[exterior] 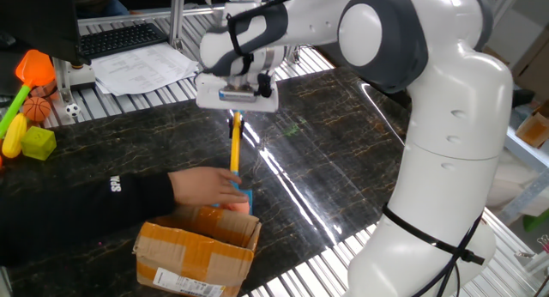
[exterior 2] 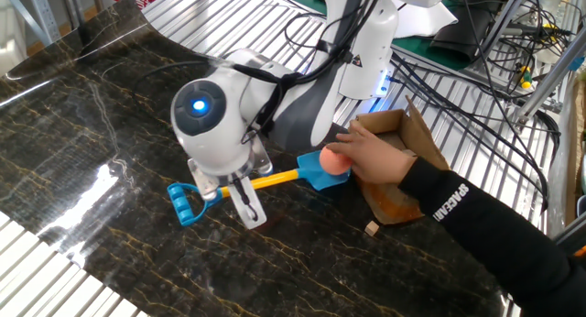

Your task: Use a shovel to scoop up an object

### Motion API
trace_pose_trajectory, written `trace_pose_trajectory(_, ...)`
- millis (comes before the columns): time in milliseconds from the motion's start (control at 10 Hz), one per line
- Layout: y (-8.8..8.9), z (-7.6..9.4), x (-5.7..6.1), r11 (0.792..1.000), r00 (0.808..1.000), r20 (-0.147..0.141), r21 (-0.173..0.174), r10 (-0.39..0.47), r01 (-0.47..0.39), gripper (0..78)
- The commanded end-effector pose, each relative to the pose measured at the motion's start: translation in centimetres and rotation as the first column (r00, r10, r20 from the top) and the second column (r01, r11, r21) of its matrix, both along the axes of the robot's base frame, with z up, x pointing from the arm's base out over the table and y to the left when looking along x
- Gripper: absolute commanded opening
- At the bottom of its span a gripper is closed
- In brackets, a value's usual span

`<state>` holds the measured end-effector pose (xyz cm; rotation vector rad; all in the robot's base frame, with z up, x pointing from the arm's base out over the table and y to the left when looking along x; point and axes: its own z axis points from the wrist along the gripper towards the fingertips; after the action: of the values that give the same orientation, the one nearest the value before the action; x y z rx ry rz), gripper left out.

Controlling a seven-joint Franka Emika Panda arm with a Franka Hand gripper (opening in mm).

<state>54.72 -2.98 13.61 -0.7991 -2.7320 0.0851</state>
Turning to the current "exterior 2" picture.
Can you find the tiny loose wooden cube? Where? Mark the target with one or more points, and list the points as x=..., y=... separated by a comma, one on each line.
x=372, y=228

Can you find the taped cardboard box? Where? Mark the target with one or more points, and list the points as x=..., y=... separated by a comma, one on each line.
x=389, y=202

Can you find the blue yellow toy shovel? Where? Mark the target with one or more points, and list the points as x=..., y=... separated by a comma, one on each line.
x=311, y=168

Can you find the grey curved metal sheet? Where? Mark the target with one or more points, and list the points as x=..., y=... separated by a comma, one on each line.
x=558, y=179

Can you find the white paper sheet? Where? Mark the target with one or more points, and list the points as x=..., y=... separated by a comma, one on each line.
x=430, y=21

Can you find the pink ribbed ball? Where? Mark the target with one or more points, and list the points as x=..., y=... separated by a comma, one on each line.
x=333, y=163

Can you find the bare person hand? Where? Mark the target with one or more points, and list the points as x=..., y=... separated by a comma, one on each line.
x=375, y=159

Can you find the yellow green screwdriver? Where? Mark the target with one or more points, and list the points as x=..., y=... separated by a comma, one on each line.
x=525, y=76

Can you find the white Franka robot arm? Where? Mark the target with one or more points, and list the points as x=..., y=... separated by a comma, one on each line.
x=210, y=143

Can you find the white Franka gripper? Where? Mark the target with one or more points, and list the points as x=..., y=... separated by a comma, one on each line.
x=249, y=211

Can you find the perforated grey metal rail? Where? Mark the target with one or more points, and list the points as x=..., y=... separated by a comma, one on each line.
x=43, y=14

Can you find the blue plastic clip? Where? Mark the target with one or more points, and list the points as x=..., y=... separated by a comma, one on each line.
x=577, y=64

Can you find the black fabric pouch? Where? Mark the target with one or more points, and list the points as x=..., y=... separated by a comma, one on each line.
x=467, y=33

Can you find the silver wrist plate blue caps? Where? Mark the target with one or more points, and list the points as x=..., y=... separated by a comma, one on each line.
x=201, y=177

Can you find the grey metal bar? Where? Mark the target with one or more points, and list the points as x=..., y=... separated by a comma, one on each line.
x=18, y=10

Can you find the black sleeved forearm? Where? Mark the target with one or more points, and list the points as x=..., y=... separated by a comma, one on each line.
x=494, y=234

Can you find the black marble pattern mat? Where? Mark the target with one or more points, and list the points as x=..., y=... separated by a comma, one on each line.
x=229, y=271

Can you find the green desk mat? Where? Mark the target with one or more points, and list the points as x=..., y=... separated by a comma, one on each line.
x=426, y=53

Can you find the aluminium frame profile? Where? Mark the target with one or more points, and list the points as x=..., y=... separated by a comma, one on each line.
x=549, y=79
x=503, y=24
x=572, y=234

